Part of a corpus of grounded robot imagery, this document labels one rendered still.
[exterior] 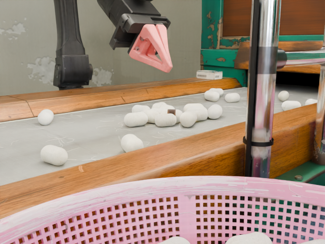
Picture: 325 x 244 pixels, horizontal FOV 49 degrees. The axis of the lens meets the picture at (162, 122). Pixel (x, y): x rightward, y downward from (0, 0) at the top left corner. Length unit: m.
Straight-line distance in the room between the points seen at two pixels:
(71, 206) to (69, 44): 0.73
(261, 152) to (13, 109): 0.40
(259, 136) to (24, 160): 0.23
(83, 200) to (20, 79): 2.40
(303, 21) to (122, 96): 0.47
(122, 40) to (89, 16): 2.21
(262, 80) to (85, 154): 0.20
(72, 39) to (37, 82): 1.74
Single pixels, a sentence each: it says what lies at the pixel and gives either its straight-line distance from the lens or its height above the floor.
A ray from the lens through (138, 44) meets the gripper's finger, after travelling 0.61.
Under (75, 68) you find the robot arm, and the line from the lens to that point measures 0.90.
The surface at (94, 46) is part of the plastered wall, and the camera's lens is 2.84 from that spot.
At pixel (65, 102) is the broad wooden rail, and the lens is 0.63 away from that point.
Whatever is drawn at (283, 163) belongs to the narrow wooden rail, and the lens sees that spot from 0.41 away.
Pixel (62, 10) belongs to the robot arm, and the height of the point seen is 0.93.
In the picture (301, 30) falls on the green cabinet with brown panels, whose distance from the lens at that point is 0.92.
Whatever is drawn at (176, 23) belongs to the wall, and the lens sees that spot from 2.36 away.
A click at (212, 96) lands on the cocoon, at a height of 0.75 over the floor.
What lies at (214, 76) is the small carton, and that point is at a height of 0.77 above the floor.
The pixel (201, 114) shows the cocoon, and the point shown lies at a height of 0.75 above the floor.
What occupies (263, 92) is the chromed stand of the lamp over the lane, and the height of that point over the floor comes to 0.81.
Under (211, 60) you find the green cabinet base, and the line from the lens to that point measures 1.04.
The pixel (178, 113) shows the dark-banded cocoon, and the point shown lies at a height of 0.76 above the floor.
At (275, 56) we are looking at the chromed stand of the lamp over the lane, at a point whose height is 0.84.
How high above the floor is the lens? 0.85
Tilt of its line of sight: 12 degrees down
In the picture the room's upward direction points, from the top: straight up
